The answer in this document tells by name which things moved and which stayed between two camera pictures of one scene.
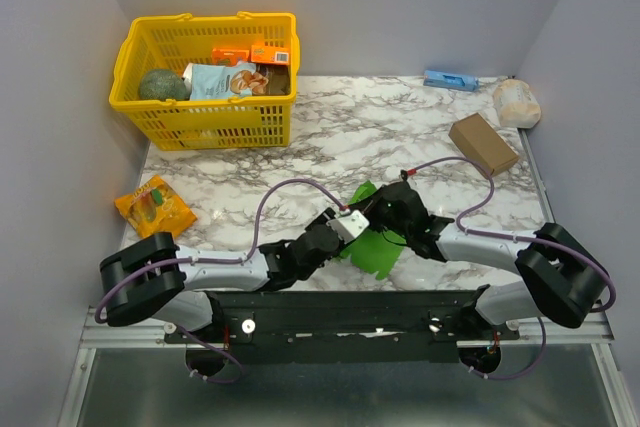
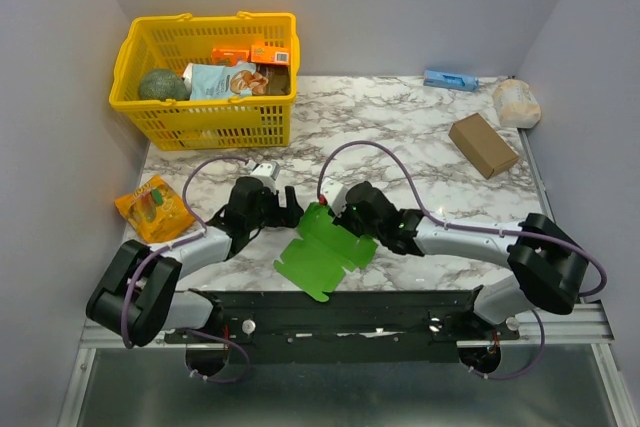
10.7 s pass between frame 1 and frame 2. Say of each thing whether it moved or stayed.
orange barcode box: stayed
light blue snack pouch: stayed
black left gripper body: moved
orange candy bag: stayed
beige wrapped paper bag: stayed
